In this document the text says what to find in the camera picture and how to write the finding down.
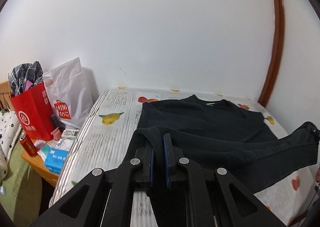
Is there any pink small cup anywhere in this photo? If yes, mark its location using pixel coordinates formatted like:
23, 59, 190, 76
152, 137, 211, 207
51, 127, 61, 141

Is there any fruit print tablecloth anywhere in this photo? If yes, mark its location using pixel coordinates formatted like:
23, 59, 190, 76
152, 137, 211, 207
49, 88, 315, 225

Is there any red drink can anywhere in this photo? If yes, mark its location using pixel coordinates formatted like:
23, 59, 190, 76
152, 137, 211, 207
19, 131, 37, 157

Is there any white black-dotted pillow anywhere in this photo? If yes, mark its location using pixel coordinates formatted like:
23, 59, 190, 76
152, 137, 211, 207
0, 110, 22, 180

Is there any white Miniso plastic bag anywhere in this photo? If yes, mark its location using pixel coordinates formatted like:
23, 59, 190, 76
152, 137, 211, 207
43, 58, 93, 129

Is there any white remote control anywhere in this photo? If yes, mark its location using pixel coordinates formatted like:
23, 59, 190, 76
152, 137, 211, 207
61, 129, 79, 139

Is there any wooden bedside table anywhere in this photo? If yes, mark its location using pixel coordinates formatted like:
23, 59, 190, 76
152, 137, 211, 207
21, 140, 59, 187

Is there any green bed sheet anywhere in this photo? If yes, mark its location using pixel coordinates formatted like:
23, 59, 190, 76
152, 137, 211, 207
1, 143, 42, 226

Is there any grey plaid cloth in bag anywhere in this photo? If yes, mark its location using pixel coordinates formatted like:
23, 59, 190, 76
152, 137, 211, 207
8, 61, 43, 96

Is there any red paper shopping bag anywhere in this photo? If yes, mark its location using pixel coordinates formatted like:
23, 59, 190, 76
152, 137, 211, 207
11, 82, 56, 141

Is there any black Li-Ning sweatshirt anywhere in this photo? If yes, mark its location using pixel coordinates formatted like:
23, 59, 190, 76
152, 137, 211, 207
125, 96, 319, 193

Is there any blue tissue box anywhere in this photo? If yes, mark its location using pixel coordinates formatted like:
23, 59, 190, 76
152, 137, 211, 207
44, 148, 68, 174

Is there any wooden bed headboard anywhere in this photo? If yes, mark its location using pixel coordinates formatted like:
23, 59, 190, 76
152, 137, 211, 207
0, 81, 14, 111

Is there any brown wooden door frame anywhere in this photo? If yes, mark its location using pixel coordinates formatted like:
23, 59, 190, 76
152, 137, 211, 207
258, 0, 285, 107

